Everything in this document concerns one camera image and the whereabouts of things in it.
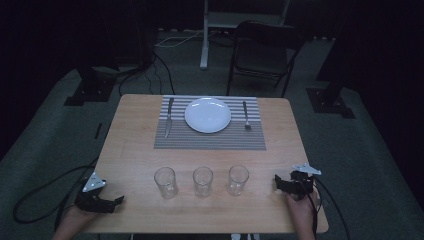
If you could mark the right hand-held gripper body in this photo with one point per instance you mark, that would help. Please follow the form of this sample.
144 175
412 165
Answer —
301 181

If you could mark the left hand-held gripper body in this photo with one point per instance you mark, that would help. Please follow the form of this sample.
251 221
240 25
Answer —
91 196

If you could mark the person's right hand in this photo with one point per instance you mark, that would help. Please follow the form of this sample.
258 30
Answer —
303 213

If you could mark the person's left hand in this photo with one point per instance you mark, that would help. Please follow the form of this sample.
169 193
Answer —
71 223

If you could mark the clear drinking glass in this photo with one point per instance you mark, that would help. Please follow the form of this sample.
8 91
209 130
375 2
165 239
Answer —
238 180
203 181
165 182

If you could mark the small black stick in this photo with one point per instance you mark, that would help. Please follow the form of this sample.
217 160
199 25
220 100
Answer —
98 130

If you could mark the silver fork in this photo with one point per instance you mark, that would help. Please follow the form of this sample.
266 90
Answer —
246 115

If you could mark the grey striped placemat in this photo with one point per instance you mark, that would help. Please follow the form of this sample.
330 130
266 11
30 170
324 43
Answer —
210 141

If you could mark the black stand base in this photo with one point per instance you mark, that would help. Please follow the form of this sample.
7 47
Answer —
90 90
328 103

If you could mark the silver table knife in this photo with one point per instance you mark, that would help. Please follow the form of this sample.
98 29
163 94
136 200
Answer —
169 118

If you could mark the white round plate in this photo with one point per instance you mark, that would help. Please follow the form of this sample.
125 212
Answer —
208 115

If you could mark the black folding chair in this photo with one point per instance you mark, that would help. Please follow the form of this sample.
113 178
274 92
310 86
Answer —
263 53

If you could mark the white metal stand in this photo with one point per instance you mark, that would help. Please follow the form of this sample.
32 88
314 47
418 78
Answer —
216 20

